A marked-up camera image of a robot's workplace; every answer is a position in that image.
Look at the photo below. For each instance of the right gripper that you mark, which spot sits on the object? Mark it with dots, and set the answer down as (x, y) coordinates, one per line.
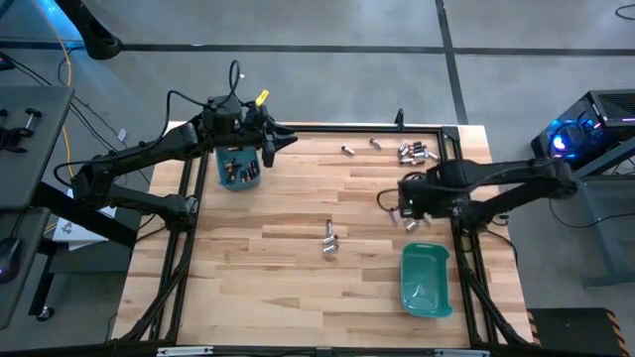
(426, 196)

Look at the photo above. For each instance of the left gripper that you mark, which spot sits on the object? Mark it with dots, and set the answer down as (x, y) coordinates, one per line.
(258, 129)

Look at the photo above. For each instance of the green plastic bin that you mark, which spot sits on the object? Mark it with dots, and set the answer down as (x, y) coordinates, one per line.
(426, 282)

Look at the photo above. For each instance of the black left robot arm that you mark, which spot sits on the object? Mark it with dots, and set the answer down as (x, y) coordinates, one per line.
(149, 146)

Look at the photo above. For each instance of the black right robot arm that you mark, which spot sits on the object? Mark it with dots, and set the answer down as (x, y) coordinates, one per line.
(521, 173)

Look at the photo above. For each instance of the yellow tape tag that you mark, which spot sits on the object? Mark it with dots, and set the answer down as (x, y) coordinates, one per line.
(262, 96)

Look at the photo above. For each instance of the blue-grey plastic bin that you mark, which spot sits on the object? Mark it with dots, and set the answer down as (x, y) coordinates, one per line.
(238, 184)

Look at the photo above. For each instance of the black table clamp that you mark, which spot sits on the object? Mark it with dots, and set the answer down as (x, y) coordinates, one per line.
(399, 118)

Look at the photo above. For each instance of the black computer tower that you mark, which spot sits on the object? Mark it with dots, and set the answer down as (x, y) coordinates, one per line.
(575, 139)

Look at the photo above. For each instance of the white power adapter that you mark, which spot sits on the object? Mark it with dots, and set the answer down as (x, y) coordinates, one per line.
(122, 135)

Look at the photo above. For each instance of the grey-legged workbench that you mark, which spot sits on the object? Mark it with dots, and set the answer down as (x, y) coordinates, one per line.
(595, 171)

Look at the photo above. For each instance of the black striped floor mat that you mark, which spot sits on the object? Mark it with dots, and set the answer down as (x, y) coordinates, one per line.
(575, 329)

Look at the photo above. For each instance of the white paper sheet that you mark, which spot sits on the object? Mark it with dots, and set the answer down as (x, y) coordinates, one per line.
(67, 228)

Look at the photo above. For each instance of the grey desk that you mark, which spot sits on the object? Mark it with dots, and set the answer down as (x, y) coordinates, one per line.
(35, 163)

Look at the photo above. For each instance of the black desk clamp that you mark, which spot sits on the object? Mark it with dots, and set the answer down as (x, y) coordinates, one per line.
(15, 134)

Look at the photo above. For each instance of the black computer mouse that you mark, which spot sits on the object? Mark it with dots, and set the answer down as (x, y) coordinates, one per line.
(9, 259)

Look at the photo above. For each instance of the black aluminium table frame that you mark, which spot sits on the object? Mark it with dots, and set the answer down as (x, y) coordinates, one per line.
(347, 128)

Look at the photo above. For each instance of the silver metal bracket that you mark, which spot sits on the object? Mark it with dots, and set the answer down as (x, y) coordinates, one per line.
(183, 351)
(461, 353)

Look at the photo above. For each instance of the black camera stand pole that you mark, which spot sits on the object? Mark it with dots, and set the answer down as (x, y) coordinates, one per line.
(96, 39)

